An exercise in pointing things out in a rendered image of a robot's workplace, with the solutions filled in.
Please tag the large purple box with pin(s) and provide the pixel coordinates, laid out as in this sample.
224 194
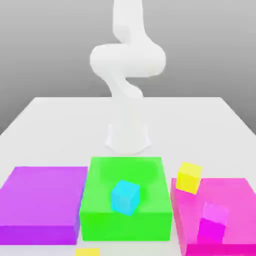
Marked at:
40 196

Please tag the large green box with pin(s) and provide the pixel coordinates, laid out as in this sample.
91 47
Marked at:
152 220

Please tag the large pink box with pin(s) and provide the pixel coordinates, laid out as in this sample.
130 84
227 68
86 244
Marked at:
238 200

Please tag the small magenta cube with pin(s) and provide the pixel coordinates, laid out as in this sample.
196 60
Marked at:
213 224

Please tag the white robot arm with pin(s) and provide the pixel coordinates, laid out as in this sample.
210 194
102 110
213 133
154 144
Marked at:
128 58

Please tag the small yellow cube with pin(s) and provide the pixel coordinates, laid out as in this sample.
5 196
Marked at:
88 252
189 179

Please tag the small cyan cube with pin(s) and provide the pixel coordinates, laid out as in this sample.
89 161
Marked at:
125 198

